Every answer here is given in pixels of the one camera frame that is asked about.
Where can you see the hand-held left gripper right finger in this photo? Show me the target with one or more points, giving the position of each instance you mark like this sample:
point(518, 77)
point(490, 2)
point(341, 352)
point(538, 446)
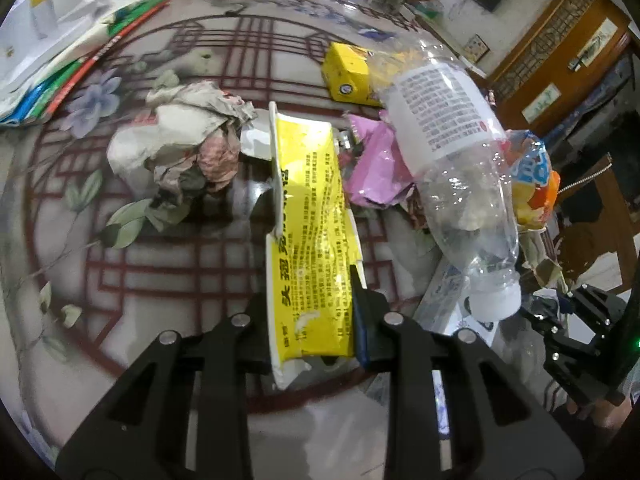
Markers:
point(361, 332)

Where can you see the pink plastic wrapper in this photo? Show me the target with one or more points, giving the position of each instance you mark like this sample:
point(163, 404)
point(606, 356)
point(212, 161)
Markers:
point(375, 170)

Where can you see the white paper scrap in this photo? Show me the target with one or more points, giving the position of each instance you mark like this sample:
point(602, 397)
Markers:
point(255, 142)

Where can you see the carved wooden chair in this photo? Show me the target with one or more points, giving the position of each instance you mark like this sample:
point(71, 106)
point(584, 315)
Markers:
point(600, 230)

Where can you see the crumpled printed paper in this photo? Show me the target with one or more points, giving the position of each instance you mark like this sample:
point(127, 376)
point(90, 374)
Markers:
point(165, 130)

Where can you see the clear plastic bottle white label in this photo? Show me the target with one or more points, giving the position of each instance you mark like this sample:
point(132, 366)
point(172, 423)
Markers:
point(445, 115)

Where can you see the yellow white package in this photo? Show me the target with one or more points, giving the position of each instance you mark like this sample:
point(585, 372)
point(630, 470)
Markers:
point(310, 210)

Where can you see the colourful snack bag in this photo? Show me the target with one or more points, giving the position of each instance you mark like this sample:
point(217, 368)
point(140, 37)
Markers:
point(535, 175)

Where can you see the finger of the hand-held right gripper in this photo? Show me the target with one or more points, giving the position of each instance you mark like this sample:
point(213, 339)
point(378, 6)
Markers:
point(542, 322)

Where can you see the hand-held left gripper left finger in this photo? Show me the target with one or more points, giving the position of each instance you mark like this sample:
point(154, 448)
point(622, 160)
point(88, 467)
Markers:
point(250, 342)

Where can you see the small framed wall picture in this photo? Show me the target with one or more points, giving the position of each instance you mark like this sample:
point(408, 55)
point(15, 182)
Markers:
point(478, 48)

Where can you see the yellow cardboard box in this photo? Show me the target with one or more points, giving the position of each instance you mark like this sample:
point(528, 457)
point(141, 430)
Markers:
point(345, 67)

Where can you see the person's right hand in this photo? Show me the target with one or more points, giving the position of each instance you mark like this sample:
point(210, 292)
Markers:
point(595, 412)

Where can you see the wooden partition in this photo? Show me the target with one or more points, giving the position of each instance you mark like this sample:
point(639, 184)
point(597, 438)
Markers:
point(560, 55)

